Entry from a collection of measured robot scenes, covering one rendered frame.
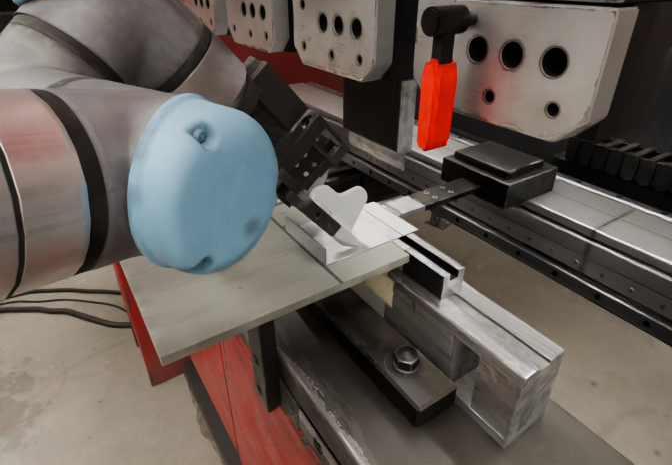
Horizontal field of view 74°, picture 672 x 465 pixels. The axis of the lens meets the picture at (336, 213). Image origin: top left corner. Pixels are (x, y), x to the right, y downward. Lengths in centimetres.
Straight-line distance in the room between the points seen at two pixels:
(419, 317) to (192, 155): 37
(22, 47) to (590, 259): 61
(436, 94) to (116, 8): 21
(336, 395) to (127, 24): 39
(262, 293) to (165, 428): 124
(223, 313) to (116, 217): 25
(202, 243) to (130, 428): 151
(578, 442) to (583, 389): 133
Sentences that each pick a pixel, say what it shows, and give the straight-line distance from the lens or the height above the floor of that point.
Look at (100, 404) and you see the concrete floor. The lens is 179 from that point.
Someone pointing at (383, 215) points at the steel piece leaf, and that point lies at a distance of 56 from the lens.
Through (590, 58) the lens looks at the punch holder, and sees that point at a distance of 30.
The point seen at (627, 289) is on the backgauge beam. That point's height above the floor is 93.
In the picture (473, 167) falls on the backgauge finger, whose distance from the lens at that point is 66.
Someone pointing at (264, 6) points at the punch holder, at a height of 123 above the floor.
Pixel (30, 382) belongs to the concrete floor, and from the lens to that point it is 198.
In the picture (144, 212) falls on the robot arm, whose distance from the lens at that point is 18.
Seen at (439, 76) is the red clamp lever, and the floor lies 121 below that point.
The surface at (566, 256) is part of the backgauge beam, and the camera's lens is 67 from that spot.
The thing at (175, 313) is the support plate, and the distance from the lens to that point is 43.
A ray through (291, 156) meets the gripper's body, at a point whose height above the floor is 113.
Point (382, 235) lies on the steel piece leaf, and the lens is 51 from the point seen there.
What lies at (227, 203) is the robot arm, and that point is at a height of 119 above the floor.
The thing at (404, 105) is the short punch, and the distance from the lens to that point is 46.
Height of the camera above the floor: 127
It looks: 29 degrees down
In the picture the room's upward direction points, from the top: straight up
